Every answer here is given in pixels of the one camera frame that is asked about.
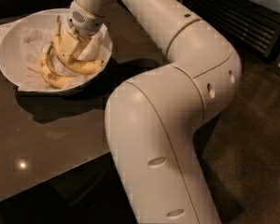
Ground white paper liner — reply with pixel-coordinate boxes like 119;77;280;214
15;23;113;93

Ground white bowl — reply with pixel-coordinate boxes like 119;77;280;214
0;7;114;96

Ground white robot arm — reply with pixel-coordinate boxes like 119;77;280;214
68;0;242;224

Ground dark slatted cabinet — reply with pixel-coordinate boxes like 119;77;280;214
183;0;280;61

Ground yellow banana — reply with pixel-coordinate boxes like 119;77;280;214
51;17;103;75
39;45;74;89

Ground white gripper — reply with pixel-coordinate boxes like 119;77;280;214
59;0;103;64

